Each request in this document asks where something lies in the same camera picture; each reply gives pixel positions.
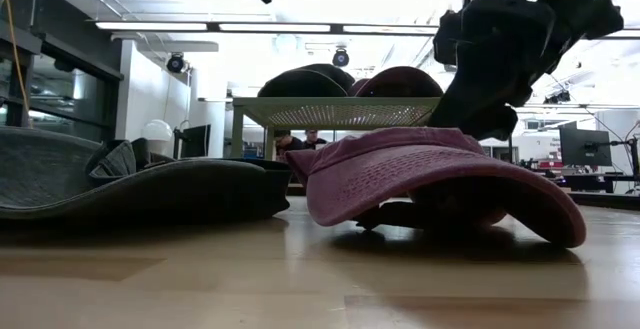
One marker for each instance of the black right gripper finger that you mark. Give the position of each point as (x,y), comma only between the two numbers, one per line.
(395,216)
(475,114)

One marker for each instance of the maroon baseball cap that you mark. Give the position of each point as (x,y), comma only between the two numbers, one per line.
(400,179)
(400,84)

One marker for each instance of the long ceiling light strip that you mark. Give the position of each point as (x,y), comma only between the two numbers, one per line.
(275,27)

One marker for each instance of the person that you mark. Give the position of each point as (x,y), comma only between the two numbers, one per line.
(312,141)
(289,144)

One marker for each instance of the black ceiling spotlight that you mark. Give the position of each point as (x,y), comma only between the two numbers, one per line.
(175,63)
(340,58)

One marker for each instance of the black computer monitor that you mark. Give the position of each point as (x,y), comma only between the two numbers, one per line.
(585,146)
(196,141)

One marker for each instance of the green perforated metal rack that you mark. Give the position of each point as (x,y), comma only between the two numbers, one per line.
(340,111)

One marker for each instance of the white dome lamp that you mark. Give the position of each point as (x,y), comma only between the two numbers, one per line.
(156,134)

